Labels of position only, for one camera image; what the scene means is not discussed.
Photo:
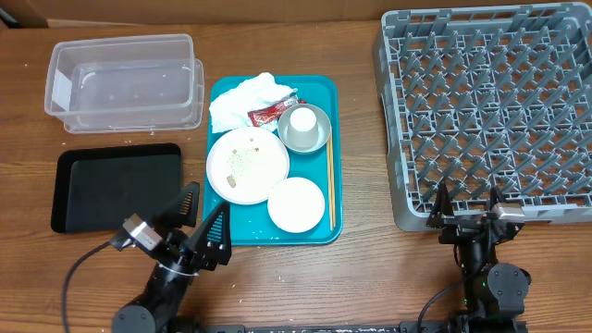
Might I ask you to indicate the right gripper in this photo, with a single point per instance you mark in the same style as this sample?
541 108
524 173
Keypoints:
459 228

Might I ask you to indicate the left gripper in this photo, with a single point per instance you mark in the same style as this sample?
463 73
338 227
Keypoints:
191 251

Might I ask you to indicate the white napkin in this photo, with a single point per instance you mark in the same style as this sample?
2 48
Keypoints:
229 110

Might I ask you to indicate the red sauce packet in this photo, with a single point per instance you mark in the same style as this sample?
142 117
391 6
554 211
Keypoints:
267 115

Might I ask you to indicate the white paper cup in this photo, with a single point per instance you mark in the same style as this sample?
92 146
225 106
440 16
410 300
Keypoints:
303 128

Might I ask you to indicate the grey metal bowl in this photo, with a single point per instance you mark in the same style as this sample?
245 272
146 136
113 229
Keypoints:
324 128

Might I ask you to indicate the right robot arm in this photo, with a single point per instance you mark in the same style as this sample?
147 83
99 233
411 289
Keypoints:
493 292

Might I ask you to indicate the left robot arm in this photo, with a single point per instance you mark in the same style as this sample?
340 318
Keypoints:
156 308

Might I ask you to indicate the grey dishwasher rack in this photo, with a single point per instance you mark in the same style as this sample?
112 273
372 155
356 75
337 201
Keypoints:
487 97

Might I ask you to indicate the teal serving tray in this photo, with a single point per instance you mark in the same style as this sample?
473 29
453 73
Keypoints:
251 225

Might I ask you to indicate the large white dirty plate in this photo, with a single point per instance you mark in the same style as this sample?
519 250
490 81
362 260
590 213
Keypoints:
245 164

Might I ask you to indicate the black tray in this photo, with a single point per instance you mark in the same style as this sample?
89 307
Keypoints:
97 189

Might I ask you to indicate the clear plastic bin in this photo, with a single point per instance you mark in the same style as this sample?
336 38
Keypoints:
126 84

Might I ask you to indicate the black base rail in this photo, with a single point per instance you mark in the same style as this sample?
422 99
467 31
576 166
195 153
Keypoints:
402 327

